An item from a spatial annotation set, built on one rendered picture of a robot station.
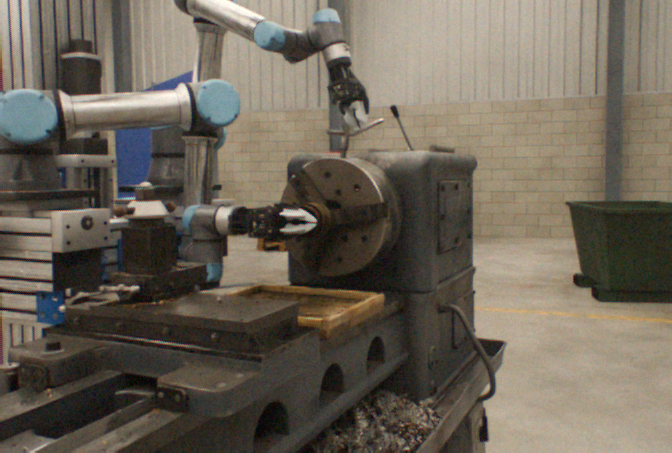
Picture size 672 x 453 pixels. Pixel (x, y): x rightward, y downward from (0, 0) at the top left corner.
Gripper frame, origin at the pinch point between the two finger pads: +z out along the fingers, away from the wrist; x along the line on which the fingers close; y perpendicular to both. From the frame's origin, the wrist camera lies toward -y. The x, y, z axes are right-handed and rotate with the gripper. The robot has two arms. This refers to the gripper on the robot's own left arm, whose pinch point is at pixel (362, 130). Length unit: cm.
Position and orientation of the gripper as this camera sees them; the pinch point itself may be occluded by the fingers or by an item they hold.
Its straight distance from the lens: 180.5
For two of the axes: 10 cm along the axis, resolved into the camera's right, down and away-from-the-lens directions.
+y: -4.3, 0.6, -9.0
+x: 8.5, -2.9, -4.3
